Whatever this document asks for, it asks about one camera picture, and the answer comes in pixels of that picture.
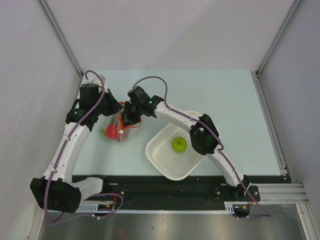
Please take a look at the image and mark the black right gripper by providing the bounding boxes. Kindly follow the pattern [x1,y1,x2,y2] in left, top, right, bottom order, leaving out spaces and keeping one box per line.
[119,101,144,127]

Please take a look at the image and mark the clear zip top bag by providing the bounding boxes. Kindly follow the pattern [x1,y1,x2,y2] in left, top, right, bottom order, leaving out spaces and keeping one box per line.
[101,109,142,142]

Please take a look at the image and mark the red fake apple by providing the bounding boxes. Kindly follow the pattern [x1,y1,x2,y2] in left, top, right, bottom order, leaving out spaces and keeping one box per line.
[104,124,119,140]

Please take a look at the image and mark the green fake apple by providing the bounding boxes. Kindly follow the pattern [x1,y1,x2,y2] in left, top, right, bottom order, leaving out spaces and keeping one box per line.
[171,136,188,153]

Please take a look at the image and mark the green fake grapes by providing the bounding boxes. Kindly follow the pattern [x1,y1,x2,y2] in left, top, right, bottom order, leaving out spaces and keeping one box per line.
[99,128,106,138]

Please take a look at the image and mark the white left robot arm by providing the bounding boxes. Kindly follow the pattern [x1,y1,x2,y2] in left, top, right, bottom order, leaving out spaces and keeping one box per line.
[30,83,123,213]

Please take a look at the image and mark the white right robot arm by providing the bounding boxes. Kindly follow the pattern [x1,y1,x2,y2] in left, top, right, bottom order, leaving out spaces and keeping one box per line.
[125,86,250,201]

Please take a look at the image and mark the white perforated plastic basket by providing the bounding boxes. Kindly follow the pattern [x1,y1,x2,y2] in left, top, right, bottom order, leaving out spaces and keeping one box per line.
[145,123,204,181]

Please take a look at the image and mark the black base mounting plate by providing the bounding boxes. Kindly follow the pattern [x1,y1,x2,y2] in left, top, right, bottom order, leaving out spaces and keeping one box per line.
[99,175,260,202]

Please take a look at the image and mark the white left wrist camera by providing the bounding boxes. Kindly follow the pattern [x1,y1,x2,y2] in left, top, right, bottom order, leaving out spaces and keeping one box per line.
[85,74,106,88]

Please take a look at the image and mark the white slotted cable duct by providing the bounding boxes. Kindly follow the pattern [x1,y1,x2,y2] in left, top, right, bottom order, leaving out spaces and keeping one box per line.
[77,202,99,213]

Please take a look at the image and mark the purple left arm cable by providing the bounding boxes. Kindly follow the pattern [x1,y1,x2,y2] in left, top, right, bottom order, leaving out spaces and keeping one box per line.
[43,70,125,227]

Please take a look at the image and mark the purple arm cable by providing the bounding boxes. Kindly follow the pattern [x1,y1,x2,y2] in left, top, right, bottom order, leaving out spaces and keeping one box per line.
[134,76,271,218]
[43,70,125,227]

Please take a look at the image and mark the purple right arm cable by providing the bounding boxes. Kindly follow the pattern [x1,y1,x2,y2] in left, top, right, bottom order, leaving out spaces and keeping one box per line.
[134,76,271,218]

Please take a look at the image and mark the aluminium frame rail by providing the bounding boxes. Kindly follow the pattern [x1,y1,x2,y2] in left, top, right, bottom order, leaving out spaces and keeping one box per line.
[251,71,309,205]

